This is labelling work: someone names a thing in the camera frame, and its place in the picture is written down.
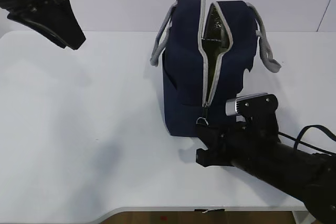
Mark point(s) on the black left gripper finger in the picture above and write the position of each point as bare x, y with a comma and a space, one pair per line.
68, 30
43, 30

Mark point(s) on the navy blue lunch bag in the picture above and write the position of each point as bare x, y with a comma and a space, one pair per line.
204, 51

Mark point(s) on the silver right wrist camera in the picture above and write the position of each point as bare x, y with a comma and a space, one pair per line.
232, 105

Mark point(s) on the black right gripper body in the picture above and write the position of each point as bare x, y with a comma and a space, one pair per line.
227, 142

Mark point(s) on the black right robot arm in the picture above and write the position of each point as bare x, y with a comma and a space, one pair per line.
310, 178

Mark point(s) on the white table leg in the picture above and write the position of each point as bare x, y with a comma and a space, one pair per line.
304, 217

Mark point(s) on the black tape on table edge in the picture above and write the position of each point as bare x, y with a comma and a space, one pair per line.
208, 211

